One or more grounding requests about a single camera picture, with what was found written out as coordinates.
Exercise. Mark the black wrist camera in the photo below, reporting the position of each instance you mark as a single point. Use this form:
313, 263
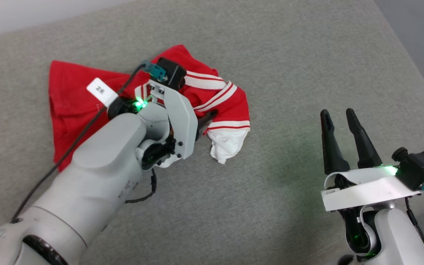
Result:
173, 73
418, 167

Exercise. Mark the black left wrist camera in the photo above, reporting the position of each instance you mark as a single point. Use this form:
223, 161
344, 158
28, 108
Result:
173, 73

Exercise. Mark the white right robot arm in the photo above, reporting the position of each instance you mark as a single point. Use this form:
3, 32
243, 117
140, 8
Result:
396, 239

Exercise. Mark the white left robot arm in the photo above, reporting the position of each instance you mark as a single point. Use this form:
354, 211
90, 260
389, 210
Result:
98, 184

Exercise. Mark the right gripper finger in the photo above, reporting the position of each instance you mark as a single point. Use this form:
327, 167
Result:
330, 147
363, 143

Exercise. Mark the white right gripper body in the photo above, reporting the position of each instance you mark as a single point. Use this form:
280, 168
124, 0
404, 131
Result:
366, 187

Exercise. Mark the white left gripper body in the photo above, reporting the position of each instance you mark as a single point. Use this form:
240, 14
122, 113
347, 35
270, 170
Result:
180, 117

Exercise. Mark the red and white jersey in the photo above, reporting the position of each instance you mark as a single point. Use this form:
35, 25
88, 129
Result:
72, 95

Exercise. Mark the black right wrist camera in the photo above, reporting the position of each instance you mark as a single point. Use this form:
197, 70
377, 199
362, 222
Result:
418, 167

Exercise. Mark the teal left camera connector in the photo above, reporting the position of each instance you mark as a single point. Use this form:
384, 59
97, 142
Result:
156, 71

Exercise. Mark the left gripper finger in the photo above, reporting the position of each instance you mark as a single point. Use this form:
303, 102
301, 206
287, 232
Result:
205, 121

